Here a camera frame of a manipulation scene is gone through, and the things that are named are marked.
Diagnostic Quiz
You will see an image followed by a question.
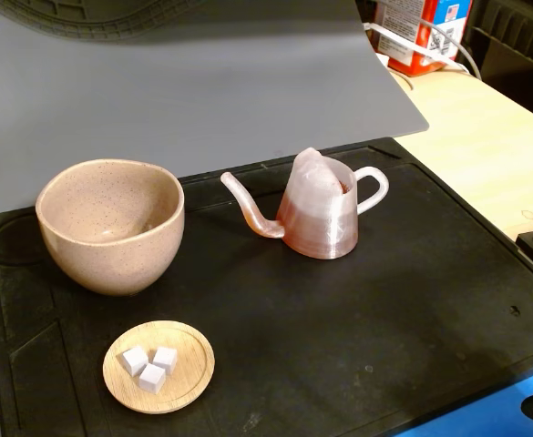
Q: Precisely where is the thin grey cable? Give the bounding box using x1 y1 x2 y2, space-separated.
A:
420 17 484 82

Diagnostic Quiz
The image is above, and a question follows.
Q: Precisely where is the small white cube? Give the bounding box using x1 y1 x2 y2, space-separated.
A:
138 362 167 395
120 344 149 378
151 346 179 376

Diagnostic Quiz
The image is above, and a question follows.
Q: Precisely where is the flat white cable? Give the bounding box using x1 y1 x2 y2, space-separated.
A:
363 20 470 74

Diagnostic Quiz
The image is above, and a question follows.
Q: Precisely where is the round wooden coaster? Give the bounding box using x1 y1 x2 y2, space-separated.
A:
102 320 216 415

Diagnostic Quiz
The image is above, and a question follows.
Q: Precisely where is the dark grey ribbed rubber mat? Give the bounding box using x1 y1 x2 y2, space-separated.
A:
0 0 203 43

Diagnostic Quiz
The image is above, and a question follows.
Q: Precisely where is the black ribbed bin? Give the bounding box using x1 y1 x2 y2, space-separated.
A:
456 0 533 108

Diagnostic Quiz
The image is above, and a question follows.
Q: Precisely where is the red and blue carton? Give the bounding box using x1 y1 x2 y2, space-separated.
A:
373 0 475 77

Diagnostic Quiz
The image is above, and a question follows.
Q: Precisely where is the beige speckled ceramic cup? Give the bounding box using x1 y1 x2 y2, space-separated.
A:
35 158 186 298

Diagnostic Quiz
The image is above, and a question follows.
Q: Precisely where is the black rubber work mat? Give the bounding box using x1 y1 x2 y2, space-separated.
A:
0 136 533 437

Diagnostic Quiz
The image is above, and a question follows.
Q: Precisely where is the grey flexible sheet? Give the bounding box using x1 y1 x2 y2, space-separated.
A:
0 0 431 215

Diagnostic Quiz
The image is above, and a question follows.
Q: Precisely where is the translucent pink printed kettle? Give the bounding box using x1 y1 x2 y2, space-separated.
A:
220 146 390 260

